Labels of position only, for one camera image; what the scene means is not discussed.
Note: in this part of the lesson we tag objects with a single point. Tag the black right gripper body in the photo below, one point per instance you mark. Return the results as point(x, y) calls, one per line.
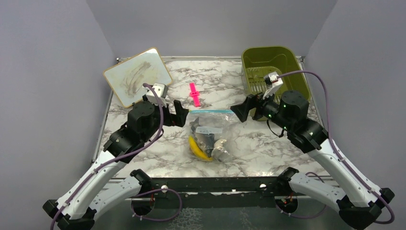
point(268, 109)

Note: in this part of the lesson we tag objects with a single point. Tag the grey toy fish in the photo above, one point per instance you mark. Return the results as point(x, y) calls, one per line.
point(203, 140)

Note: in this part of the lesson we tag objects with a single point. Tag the clear zip top bag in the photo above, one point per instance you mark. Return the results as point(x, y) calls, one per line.
point(209, 132)

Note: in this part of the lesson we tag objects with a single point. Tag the yellow toy banana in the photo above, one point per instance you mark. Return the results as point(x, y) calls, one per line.
point(197, 152)

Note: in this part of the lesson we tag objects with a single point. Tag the white toy egg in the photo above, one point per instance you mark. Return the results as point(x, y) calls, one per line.
point(220, 145)

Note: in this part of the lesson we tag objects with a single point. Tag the green plastic bin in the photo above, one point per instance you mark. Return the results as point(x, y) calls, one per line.
point(258, 62)

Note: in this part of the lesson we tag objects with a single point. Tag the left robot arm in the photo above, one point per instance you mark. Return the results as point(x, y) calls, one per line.
point(86, 201)

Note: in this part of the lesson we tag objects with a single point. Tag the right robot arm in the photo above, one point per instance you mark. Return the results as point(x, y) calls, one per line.
point(358, 201)

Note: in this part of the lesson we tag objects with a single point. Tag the pink plastic bag clip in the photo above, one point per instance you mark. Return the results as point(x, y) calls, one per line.
point(194, 94)

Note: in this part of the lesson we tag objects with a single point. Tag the wood framed whiteboard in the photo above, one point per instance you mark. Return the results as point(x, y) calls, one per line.
point(127, 77)

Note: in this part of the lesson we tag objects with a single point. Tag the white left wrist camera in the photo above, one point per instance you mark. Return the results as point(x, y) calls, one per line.
point(156, 93)

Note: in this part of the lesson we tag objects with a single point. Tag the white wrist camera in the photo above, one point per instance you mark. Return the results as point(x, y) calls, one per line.
point(273, 83)
point(156, 93)

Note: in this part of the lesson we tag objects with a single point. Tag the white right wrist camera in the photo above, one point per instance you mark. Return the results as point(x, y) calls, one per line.
point(273, 83)

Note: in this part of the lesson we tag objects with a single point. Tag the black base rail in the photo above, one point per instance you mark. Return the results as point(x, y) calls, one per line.
point(211, 192)

